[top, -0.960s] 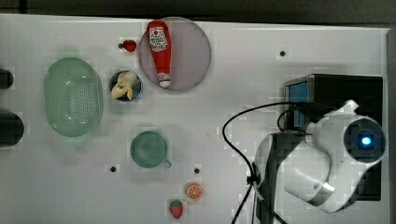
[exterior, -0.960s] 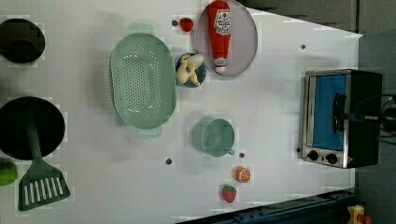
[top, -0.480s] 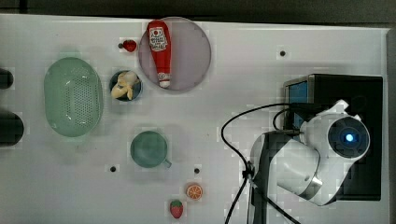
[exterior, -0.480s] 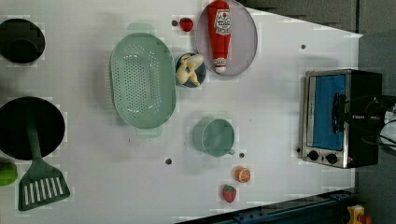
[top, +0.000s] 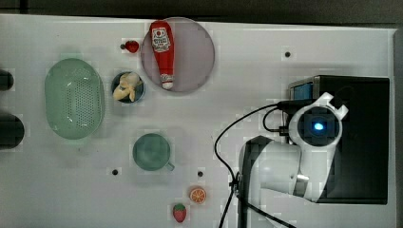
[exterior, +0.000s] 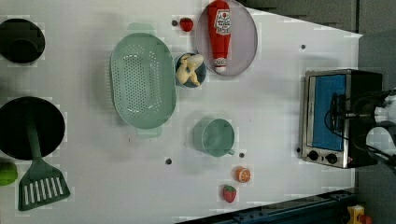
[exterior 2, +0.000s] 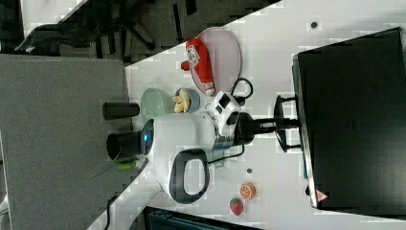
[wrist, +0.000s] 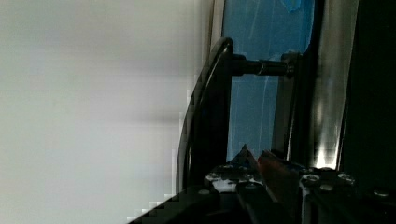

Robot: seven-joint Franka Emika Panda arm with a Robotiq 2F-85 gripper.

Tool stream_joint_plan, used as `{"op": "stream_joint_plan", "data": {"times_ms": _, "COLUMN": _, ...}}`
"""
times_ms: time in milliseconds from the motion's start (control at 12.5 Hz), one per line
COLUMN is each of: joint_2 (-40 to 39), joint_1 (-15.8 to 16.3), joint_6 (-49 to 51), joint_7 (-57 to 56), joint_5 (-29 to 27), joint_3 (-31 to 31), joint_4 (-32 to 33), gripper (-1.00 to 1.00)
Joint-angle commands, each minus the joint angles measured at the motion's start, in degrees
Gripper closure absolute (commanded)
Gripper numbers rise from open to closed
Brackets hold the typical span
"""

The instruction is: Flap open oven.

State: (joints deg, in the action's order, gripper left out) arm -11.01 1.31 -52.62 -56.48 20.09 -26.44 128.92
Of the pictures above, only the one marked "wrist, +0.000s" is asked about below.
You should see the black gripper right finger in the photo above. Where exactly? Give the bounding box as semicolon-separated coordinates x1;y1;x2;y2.
257;150;355;218

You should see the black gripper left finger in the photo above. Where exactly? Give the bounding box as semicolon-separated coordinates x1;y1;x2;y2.
204;144;263;193

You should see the blue taped oven door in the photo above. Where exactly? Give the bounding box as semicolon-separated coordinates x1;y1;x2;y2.
220;0;318;161

